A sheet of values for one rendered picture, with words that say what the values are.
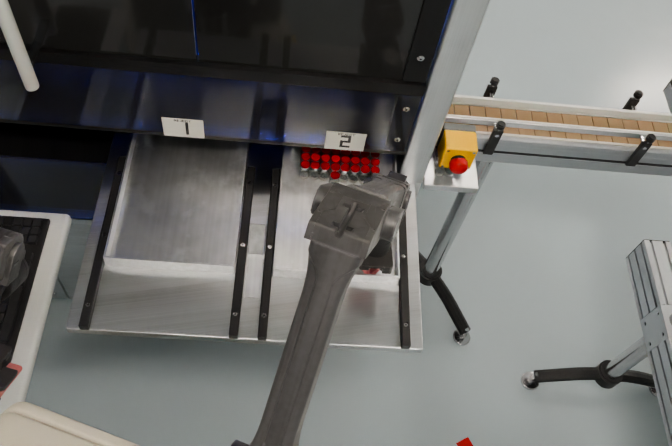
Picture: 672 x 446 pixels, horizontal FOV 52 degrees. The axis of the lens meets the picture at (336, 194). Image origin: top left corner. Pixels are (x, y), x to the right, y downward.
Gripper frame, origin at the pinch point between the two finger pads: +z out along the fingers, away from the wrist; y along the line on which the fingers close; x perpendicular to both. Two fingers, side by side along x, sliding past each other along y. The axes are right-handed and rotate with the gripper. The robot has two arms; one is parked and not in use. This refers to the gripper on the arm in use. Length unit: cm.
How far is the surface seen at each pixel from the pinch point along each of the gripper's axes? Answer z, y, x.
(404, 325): 2.8, -10.4, -7.2
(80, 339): 87, 31, 80
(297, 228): 0.8, 11.3, 15.2
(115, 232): 1, 8, 53
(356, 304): 3.8, -5.3, 2.3
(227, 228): 0.8, 10.2, 30.1
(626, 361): 62, 18, -87
